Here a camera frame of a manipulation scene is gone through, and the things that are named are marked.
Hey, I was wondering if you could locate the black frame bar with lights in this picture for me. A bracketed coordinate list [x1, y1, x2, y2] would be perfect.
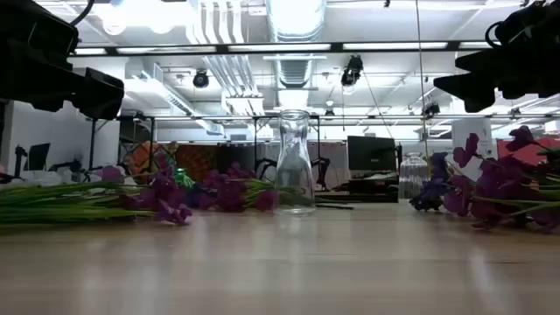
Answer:
[67, 40, 495, 57]

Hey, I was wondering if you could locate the white cabinet appliance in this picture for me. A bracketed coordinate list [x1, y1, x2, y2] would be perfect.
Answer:
[451, 117, 494, 180]

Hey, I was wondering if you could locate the thin hanging cable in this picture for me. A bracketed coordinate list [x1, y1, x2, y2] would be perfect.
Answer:
[414, 0, 432, 176]

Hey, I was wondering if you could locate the small dark monitor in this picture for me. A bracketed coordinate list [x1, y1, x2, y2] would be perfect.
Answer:
[24, 143, 52, 172]

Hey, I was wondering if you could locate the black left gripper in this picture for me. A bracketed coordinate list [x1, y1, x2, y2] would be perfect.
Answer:
[0, 59, 126, 122]

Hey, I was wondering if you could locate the colourful patterned cloth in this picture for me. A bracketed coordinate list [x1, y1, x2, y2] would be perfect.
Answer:
[124, 140, 219, 183]

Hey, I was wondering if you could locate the ribbed clear glass vase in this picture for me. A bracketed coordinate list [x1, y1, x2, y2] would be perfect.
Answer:
[397, 151, 434, 201]

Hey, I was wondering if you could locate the green glass vase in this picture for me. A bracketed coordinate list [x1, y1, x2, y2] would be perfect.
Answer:
[173, 167, 196, 190]

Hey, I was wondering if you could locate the black background desk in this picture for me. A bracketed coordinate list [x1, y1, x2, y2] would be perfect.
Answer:
[348, 171, 399, 203]

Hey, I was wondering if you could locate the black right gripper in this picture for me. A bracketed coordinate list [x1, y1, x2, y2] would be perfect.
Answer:
[432, 38, 560, 113]

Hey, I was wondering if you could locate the black dome ceiling camera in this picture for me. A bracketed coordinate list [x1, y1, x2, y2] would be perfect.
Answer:
[192, 69, 210, 89]

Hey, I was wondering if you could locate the black computer monitor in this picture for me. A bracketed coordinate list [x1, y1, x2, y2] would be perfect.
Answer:
[347, 135, 398, 172]

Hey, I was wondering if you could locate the clear glass carafe vase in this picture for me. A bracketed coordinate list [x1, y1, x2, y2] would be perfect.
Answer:
[274, 108, 317, 215]

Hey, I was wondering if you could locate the black office chair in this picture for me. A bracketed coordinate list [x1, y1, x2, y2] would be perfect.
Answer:
[536, 148, 560, 164]

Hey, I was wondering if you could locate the red partition panel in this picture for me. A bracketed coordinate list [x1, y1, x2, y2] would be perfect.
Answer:
[497, 138, 560, 167]

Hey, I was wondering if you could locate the magenta artificial flower bunch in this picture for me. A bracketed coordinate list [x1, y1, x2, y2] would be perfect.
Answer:
[444, 125, 560, 233]
[205, 161, 280, 214]
[0, 150, 194, 227]

